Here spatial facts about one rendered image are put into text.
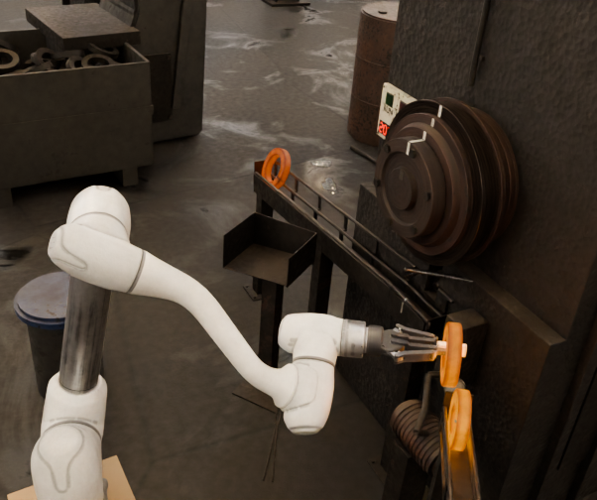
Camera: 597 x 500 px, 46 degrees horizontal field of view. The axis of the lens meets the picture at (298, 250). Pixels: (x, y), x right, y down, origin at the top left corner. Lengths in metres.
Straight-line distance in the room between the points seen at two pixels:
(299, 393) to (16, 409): 1.54
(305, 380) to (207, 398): 1.27
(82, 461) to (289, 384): 0.55
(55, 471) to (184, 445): 0.93
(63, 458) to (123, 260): 0.54
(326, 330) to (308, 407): 0.19
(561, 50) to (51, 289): 1.89
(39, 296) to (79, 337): 0.91
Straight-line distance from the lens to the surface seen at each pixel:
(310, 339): 1.66
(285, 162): 3.00
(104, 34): 4.42
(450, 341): 1.67
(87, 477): 1.85
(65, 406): 1.94
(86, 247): 1.50
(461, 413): 1.80
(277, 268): 2.50
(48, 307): 2.65
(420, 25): 2.26
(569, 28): 1.82
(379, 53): 4.85
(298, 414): 1.61
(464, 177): 1.86
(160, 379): 2.94
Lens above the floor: 1.98
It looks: 32 degrees down
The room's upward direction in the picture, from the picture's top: 5 degrees clockwise
